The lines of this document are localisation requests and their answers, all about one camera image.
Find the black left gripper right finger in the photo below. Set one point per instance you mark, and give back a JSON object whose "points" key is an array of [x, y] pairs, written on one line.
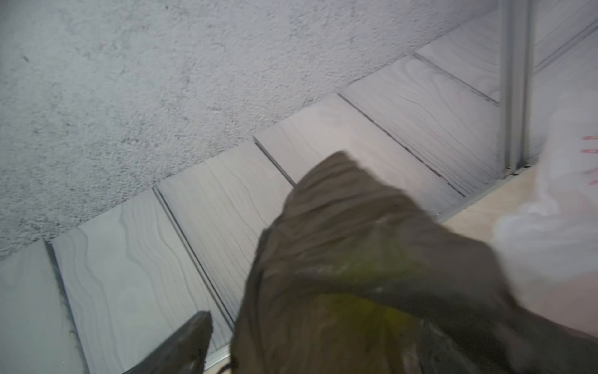
{"points": [[439, 354]]}

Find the left aluminium frame post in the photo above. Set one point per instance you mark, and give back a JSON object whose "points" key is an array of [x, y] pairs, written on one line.
{"points": [[517, 24]]}

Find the green plastic bowl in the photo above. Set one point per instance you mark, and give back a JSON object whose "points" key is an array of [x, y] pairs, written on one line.
{"points": [[369, 319]]}

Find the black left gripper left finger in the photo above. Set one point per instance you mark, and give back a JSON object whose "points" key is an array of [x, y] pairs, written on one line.
{"points": [[185, 351]]}

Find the black plastic bag knotted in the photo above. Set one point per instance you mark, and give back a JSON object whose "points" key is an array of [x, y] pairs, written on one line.
{"points": [[343, 231]]}

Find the pink white striped bag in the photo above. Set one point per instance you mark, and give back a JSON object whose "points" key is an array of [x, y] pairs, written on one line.
{"points": [[548, 246]]}

